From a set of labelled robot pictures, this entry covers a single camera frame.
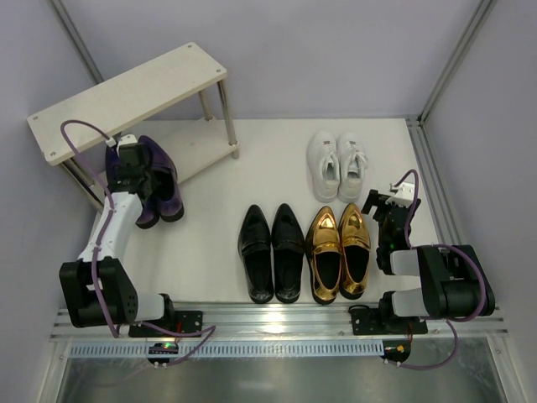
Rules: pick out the left aluminium frame post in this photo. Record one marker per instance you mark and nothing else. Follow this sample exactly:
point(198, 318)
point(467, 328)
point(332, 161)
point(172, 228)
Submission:
point(73, 35)

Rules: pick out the white two-tier shoe shelf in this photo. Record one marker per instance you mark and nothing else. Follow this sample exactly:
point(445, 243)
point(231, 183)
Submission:
point(128, 102)

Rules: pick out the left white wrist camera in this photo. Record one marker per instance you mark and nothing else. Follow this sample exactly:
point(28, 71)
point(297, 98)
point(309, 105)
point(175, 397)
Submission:
point(121, 140)

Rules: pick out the right white sneaker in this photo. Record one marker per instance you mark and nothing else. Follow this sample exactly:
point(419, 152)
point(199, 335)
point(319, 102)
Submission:
point(353, 164)

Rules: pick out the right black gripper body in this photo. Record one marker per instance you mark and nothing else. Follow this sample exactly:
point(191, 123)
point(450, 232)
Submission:
point(382, 206)

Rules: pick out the left black controller board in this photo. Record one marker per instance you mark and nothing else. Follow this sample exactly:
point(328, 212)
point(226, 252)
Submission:
point(160, 355)

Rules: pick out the black controller board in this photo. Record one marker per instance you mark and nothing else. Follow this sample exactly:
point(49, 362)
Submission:
point(395, 354)
point(160, 355)

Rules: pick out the right black controller board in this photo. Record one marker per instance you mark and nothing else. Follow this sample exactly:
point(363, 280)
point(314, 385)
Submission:
point(395, 354)

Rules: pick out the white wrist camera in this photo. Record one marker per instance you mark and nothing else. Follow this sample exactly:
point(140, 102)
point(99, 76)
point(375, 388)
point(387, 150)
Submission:
point(402, 195)
point(121, 140)

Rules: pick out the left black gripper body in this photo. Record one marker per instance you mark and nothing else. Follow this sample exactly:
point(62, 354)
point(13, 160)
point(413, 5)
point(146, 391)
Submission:
point(137, 173)

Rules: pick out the right aluminium frame post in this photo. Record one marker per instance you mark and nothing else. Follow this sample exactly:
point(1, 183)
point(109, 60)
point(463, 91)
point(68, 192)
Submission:
point(469, 34)

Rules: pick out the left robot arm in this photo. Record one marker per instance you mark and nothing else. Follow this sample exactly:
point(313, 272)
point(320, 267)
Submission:
point(96, 287)

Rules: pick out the gold loafer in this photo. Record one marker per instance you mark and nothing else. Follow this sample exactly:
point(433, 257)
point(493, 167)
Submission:
point(356, 248)
point(324, 255)

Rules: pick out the aluminium frame post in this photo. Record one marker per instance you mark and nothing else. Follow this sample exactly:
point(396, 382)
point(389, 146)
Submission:
point(73, 35)
point(469, 34)

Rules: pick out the purple loafer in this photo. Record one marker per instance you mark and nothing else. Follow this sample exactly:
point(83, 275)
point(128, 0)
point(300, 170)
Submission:
point(112, 168)
point(165, 203)

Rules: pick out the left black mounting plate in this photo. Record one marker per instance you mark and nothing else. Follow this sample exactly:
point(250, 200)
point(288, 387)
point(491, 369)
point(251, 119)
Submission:
point(177, 322)

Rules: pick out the white sneaker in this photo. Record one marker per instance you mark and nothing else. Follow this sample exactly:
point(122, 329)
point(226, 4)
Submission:
point(353, 164)
point(323, 163)

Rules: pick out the slotted grey cable duct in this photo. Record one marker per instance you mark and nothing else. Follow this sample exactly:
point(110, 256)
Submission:
point(236, 349)

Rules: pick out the black mounting plate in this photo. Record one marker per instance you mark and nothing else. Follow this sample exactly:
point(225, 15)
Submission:
point(369, 321)
point(177, 322)

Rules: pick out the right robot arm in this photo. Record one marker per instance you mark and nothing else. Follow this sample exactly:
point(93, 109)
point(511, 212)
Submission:
point(453, 285)

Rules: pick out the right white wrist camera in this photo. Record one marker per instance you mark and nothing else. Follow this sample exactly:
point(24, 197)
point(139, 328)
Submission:
point(402, 195)

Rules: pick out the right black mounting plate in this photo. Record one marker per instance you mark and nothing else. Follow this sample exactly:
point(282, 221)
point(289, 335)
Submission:
point(369, 321)

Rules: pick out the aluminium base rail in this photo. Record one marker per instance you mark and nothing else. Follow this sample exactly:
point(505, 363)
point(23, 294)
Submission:
point(243, 321)

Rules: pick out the left white sneaker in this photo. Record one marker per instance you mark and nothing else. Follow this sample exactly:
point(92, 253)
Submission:
point(323, 163)

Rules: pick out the right aluminium floor rail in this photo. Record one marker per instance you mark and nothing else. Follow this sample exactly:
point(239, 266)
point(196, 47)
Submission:
point(440, 207)

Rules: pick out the black loafer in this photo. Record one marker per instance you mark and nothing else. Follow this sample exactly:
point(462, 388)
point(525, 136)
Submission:
point(254, 249)
point(289, 249)

